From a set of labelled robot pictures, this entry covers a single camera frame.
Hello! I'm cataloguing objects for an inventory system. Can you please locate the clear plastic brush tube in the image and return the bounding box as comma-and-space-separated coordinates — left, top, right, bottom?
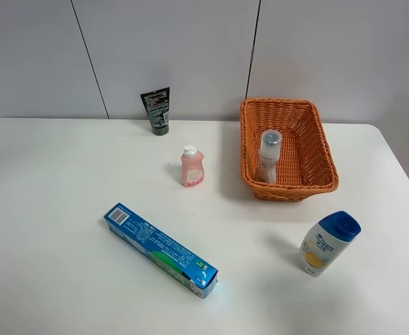
255, 130, 283, 185

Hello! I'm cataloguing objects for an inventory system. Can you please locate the orange wicker basket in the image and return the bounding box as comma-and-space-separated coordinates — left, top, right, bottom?
239, 97, 339, 202

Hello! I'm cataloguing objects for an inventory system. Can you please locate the blue toothpaste box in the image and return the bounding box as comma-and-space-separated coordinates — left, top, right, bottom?
104, 203, 218, 299

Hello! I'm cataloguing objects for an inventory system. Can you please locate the pink soap bottle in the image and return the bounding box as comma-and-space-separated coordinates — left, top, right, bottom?
181, 145, 205, 187

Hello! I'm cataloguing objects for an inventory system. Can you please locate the black cosmetic tube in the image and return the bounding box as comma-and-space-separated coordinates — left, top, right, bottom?
140, 87, 170, 136

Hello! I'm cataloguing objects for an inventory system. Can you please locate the white blue-capped shampoo bottle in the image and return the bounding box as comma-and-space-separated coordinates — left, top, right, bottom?
299, 211, 361, 277

